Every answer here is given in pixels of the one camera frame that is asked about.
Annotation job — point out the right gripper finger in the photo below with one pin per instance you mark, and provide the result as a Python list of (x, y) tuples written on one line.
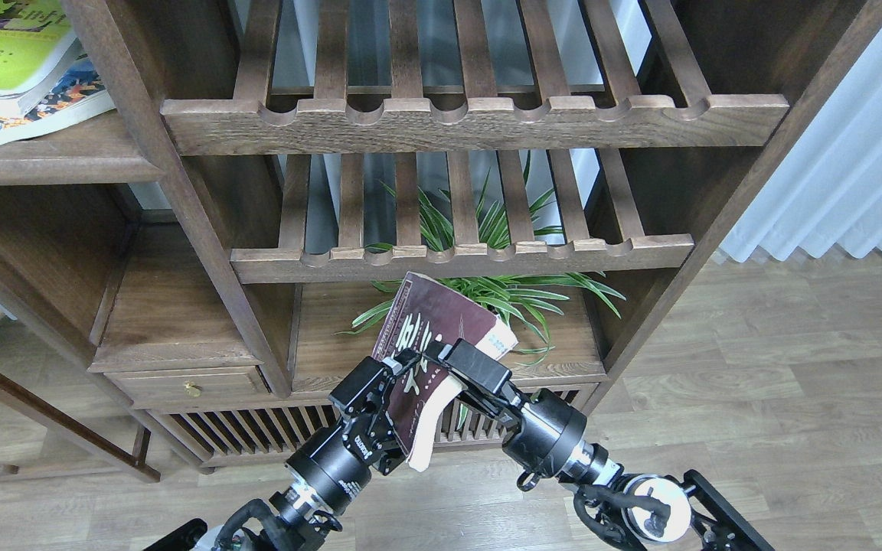
[(484, 377)]

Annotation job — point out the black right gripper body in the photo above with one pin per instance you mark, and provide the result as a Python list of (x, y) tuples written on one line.
[(544, 433)]

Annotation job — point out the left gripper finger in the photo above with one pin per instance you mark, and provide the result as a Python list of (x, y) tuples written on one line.
[(371, 381)]

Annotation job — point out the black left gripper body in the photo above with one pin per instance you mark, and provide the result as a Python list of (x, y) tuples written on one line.
[(337, 461)]

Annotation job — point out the maroon book white characters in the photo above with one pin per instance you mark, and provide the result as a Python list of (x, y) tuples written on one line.
[(422, 312)]

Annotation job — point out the colourful 300 paperback book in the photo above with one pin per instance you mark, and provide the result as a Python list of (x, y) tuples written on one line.
[(79, 95)]

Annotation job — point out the yellow cover book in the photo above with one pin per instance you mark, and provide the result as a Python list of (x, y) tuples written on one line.
[(37, 46)]

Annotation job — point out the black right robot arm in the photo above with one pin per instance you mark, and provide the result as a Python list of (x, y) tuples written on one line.
[(627, 510)]

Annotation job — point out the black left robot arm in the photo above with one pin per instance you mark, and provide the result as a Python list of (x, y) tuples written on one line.
[(291, 520)]

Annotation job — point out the right slatted cabinet door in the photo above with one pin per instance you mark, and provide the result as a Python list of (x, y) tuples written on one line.
[(461, 424)]

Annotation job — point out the slatted cabinet door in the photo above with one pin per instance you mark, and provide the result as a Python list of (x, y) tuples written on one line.
[(248, 435), (461, 424)]

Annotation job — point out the left slatted cabinet door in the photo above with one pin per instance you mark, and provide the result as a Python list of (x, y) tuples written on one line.
[(248, 435)]

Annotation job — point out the green spider plant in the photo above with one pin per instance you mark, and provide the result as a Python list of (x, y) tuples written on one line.
[(523, 298)]

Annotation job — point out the brass drawer knob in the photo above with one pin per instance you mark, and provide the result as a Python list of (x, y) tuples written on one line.
[(192, 389)]

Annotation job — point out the small wooden drawer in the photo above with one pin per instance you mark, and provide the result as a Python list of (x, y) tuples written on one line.
[(167, 385)]

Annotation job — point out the dark wooden bookshelf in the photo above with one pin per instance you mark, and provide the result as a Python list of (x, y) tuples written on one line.
[(255, 177)]

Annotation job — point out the white pleated curtain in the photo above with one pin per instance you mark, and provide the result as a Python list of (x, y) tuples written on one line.
[(828, 190)]

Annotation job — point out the wooden side furniture frame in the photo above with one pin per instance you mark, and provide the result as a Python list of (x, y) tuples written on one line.
[(55, 418)]

